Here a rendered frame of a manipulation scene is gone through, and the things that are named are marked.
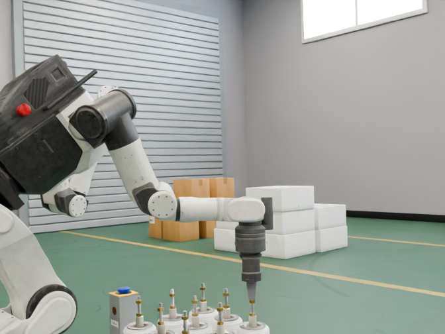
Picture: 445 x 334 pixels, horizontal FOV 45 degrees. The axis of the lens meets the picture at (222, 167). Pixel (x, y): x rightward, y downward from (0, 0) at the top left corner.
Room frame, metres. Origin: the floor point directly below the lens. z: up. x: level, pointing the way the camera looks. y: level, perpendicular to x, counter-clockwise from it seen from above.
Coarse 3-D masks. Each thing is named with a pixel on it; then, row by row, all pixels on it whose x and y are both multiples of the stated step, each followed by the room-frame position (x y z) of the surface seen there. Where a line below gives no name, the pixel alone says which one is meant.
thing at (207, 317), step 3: (189, 312) 1.72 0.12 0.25; (192, 312) 1.71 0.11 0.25; (213, 312) 1.70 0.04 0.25; (216, 312) 1.71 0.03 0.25; (189, 315) 1.70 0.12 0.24; (201, 315) 1.68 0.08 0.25; (204, 315) 1.68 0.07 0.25; (207, 315) 1.68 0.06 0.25; (210, 315) 1.68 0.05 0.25; (213, 315) 1.69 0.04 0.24; (189, 318) 1.71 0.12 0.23; (201, 318) 1.68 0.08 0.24; (204, 318) 1.68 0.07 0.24; (207, 318) 1.68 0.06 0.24; (210, 318) 1.68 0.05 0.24; (189, 321) 1.71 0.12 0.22; (204, 321) 1.68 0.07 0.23; (207, 321) 1.68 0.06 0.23; (210, 321) 1.68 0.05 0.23; (210, 324) 1.68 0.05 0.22
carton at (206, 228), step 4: (200, 224) 5.47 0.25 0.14; (204, 224) 5.42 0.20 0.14; (208, 224) 5.41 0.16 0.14; (212, 224) 5.45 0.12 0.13; (216, 224) 5.48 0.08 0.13; (200, 228) 5.47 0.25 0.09; (204, 228) 5.42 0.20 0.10; (208, 228) 5.41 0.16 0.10; (212, 228) 5.44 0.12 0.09; (216, 228) 5.48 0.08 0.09; (200, 232) 5.47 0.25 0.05; (204, 232) 5.42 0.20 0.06; (208, 232) 5.41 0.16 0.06; (212, 232) 5.44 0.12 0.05; (200, 236) 5.47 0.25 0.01; (204, 236) 5.43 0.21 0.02; (208, 236) 5.41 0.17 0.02; (212, 236) 5.44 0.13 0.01
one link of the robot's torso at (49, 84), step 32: (64, 64) 1.46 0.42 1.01; (0, 96) 1.48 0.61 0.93; (32, 96) 1.40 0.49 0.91; (64, 96) 1.41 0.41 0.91; (0, 128) 1.35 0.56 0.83; (32, 128) 1.38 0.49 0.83; (64, 128) 1.42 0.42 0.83; (0, 160) 1.36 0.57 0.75; (32, 160) 1.38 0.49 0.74; (64, 160) 1.43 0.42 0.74; (96, 160) 1.50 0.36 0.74; (32, 192) 1.41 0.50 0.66
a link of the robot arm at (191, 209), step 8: (160, 184) 1.49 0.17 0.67; (168, 184) 1.53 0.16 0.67; (176, 200) 1.45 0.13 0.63; (184, 200) 1.48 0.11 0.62; (192, 200) 1.48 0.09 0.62; (200, 200) 1.49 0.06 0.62; (208, 200) 1.50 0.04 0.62; (184, 208) 1.47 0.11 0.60; (192, 208) 1.47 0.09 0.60; (200, 208) 1.48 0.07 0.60; (208, 208) 1.49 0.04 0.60; (216, 208) 1.49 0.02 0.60; (176, 216) 1.47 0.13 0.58; (184, 216) 1.47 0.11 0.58; (192, 216) 1.48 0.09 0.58; (200, 216) 1.49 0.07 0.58; (208, 216) 1.49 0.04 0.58; (216, 216) 1.49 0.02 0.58
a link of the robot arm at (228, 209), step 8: (216, 200) 1.50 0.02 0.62; (224, 200) 1.48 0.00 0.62; (232, 200) 1.48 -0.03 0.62; (240, 200) 1.48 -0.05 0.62; (248, 200) 1.48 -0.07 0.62; (256, 200) 1.49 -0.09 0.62; (224, 208) 1.48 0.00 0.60; (232, 208) 1.47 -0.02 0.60; (240, 208) 1.48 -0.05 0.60; (248, 208) 1.48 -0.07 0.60; (256, 208) 1.49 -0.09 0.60; (264, 208) 1.49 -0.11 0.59; (224, 216) 1.48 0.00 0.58; (232, 216) 1.47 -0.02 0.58; (240, 216) 1.48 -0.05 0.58; (248, 216) 1.48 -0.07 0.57; (256, 216) 1.49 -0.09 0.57
